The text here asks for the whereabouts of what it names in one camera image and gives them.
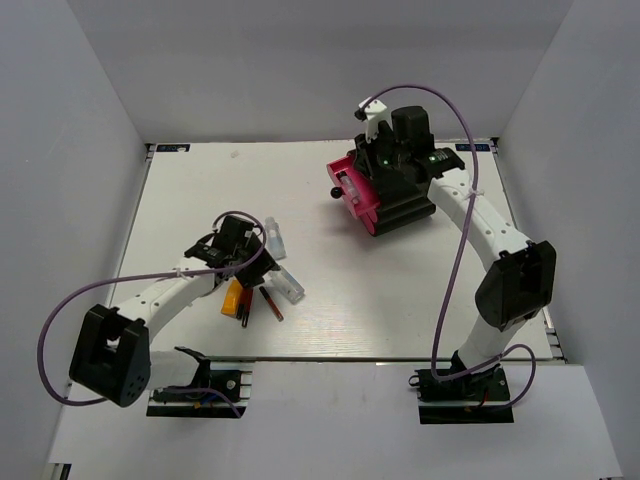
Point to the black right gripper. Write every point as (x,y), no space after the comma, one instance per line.
(361,143)

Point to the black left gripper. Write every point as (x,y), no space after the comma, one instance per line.
(263,263)

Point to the black drawer organizer cabinet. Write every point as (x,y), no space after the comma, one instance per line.
(402,200)

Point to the clear bottle blue label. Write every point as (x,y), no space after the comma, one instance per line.
(275,242)

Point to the pink top drawer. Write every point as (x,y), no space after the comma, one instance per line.
(358,194)

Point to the pink drawer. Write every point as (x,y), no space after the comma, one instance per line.
(369,225)
(358,194)

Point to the orange makeup compact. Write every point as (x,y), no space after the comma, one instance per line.
(232,299)

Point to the small clear vial black cap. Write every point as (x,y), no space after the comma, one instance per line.
(347,185)

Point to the red lip gloss tube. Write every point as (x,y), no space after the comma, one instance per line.
(271,303)

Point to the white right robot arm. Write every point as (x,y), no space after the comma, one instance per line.
(519,273)

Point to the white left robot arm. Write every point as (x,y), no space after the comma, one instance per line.
(114,357)

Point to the pink bottom drawer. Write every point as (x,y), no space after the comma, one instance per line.
(369,225)

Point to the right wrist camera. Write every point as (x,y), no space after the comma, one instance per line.
(372,113)

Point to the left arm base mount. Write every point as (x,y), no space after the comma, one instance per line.
(185,383)

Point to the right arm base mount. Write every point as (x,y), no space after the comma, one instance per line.
(470,400)

